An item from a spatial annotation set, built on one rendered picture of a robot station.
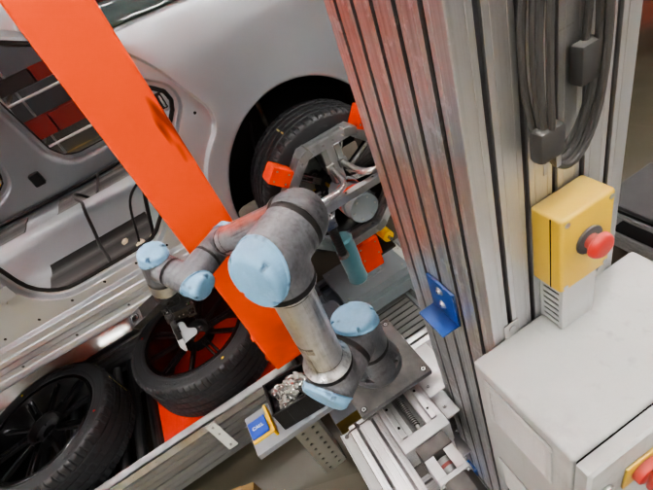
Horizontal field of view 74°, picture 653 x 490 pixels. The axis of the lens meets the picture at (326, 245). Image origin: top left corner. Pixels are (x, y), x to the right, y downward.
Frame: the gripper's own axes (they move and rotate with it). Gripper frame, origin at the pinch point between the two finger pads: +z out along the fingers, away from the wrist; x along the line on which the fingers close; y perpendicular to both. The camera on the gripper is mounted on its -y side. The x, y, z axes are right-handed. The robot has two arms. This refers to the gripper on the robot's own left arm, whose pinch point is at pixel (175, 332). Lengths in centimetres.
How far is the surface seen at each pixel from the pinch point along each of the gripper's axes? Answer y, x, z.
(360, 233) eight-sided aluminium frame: 90, 23, 25
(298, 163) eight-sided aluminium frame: 65, 36, -15
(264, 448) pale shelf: 12, -27, 50
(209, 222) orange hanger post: 20.7, 12.3, -25.5
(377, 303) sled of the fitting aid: 97, 12, 71
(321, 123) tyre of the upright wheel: 81, 44, -23
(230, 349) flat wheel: 19, 19, 55
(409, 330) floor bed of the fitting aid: 102, -9, 73
